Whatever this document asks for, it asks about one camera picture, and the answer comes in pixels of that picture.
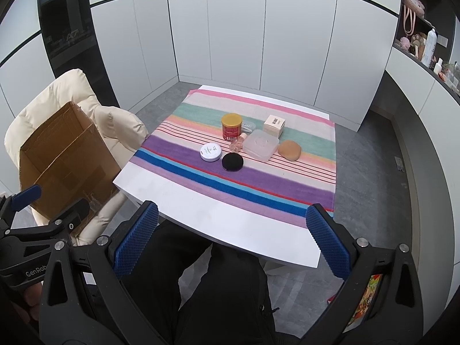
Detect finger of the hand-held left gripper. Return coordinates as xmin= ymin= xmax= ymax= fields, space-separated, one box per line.
xmin=7 ymin=198 xmax=91 ymax=247
xmin=0 ymin=184 xmax=42 ymax=231

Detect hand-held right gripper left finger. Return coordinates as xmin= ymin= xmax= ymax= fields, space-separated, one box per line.
xmin=39 ymin=201 xmax=169 ymax=345

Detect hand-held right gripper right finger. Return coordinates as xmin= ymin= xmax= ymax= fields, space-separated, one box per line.
xmin=298 ymin=203 xmax=425 ymax=345

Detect brown cardboard box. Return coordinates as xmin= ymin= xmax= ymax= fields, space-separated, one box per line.
xmin=19 ymin=101 xmax=124 ymax=220

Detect tan makeup sponge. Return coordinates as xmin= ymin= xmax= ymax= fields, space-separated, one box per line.
xmin=277 ymin=140 xmax=302 ymax=161

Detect white round tin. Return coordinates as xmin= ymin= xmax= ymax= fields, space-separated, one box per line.
xmin=200 ymin=143 xmax=223 ymax=162

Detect clear plastic lidded container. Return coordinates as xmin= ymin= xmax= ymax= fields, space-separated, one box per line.
xmin=243 ymin=130 xmax=280 ymax=161

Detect black round compact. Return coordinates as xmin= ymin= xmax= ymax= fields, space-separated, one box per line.
xmin=221 ymin=153 xmax=244 ymax=171

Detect beige square carton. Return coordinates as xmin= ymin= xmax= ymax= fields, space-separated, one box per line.
xmin=263 ymin=115 xmax=286 ymax=138

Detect pink perfume bottle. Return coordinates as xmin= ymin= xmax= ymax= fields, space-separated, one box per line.
xmin=229 ymin=133 xmax=248 ymax=153

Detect red can with yellow lid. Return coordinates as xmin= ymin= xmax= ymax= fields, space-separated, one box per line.
xmin=221 ymin=113 xmax=242 ymax=141

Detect person's left hand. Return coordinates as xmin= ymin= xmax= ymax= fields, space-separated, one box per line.
xmin=14 ymin=282 xmax=42 ymax=323

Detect colourful snack packet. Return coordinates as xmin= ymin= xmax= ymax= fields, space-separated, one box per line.
xmin=343 ymin=273 xmax=384 ymax=333

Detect striped colourful cloth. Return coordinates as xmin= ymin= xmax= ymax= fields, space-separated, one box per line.
xmin=130 ymin=88 xmax=336 ymax=229

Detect cream padded chair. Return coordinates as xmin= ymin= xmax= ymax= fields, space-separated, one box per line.
xmin=4 ymin=69 xmax=150 ymax=247

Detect person's legs in black pants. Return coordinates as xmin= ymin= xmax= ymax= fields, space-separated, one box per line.
xmin=118 ymin=219 xmax=299 ymax=345

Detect black glass panel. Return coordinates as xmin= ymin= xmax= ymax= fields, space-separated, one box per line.
xmin=37 ymin=0 xmax=121 ymax=108

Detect tall white bottle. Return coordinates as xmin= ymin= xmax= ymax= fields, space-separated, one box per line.
xmin=421 ymin=28 xmax=438 ymax=68

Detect paw-shaped plush toy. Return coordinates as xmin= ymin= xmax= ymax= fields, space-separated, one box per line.
xmin=410 ymin=33 xmax=428 ymax=56

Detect large pink plush toy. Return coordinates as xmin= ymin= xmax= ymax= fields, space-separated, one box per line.
xmin=402 ymin=0 xmax=426 ymax=17

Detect pink bag straps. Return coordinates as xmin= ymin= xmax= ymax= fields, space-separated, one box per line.
xmin=402 ymin=5 xmax=417 ymax=37

